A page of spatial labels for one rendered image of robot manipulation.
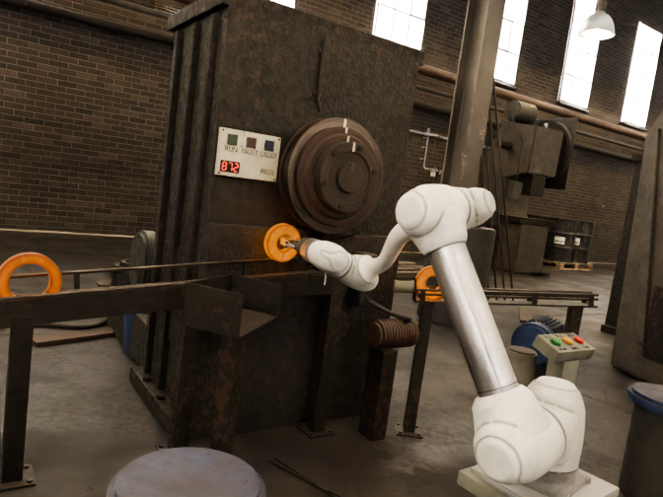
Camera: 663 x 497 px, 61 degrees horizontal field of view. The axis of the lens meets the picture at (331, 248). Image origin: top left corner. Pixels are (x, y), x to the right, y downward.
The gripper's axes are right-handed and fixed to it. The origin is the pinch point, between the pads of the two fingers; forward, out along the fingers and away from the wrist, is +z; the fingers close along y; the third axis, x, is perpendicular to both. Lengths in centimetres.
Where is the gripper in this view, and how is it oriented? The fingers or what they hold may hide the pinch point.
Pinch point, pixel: (283, 239)
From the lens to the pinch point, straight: 224.3
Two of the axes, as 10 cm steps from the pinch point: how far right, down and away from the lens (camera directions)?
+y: 8.2, 0.4, 5.7
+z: -5.5, -2.1, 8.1
